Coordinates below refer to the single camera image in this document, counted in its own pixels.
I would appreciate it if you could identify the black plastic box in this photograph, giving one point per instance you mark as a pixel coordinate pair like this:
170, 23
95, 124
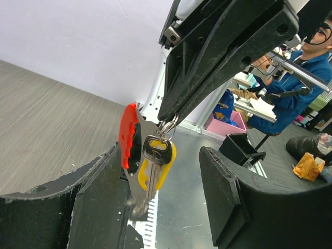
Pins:
237, 148

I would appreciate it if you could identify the pink storage box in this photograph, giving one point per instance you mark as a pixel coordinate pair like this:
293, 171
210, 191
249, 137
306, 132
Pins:
221, 128

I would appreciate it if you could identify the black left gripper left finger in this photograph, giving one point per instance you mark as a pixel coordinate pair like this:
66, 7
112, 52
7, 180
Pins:
73, 211

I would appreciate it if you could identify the blue chips bag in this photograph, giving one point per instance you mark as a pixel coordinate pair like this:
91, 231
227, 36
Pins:
224, 108

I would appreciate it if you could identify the person in blue jacket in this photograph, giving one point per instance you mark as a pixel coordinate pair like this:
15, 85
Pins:
313, 57

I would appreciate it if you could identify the orange paper bag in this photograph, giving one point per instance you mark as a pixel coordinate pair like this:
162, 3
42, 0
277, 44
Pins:
309, 167

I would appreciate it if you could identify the silver keys with yellow tag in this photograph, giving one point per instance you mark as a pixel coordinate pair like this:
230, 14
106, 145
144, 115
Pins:
158, 155

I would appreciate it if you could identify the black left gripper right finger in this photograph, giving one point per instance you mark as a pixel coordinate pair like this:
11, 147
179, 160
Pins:
246, 210

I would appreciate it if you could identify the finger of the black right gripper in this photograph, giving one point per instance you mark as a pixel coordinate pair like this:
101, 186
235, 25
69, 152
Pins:
197, 64
246, 52

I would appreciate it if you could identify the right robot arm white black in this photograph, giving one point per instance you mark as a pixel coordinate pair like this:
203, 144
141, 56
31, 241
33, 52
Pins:
215, 42

